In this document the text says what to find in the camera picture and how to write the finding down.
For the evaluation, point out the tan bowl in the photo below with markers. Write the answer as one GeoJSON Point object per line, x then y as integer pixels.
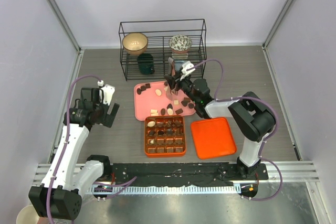
{"type": "Point", "coordinates": [135, 43]}

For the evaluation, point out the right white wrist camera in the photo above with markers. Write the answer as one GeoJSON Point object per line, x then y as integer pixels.
{"type": "Point", "coordinates": [186, 70]}

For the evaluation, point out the pink mug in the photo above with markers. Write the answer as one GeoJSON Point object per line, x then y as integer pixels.
{"type": "Point", "coordinates": [27, 215]}

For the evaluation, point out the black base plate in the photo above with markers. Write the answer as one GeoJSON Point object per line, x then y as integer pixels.
{"type": "Point", "coordinates": [180, 174]}

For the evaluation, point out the black wire rack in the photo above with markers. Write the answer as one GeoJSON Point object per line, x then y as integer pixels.
{"type": "Point", "coordinates": [159, 33]}

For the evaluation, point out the floral patterned bowl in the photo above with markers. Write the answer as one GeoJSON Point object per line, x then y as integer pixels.
{"type": "Point", "coordinates": [180, 44]}

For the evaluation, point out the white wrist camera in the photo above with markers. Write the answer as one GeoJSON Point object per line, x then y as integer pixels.
{"type": "Point", "coordinates": [186, 70]}
{"type": "Point", "coordinates": [106, 92]}

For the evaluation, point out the dark green mug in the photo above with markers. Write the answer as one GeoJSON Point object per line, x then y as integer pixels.
{"type": "Point", "coordinates": [146, 64]}

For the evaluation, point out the orange box lid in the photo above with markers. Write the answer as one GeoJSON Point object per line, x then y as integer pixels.
{"type": "Point", "coordinates": [213, 138]}

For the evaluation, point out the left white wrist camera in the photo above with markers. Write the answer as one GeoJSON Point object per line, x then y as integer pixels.
{"type": "Point", "coordinates": [106, 92]}

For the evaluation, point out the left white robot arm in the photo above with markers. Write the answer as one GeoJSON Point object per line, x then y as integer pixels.
{"type": "Point", "coordinates": [61, 191]}

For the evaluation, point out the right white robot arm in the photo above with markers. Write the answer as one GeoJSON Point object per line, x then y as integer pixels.
{"type": "Point", "coordinates": [256, 119]}

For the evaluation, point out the pink tray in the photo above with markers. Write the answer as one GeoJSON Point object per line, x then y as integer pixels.
{"type": "Point", "coordinates": [150, 98]}

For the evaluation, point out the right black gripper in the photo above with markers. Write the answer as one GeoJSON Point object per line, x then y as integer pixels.
{"type": "Point", "coordinates": [171, 81]}

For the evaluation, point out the light blue mug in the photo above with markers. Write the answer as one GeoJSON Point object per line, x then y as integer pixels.
{"type": "Point", "coordinates": [177, 66]}

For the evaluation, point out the orange chocolate box tray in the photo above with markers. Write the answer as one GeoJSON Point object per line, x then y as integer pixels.
{"type": "Point", "coordinates": [164, 136]}

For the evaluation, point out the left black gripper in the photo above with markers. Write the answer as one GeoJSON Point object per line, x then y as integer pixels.
{"type": "Point", "coordinates": [108, 118]}

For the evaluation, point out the white cable duct rail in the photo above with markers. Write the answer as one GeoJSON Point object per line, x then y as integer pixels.
{"type": "Point", "coordinates": [132, 190]}

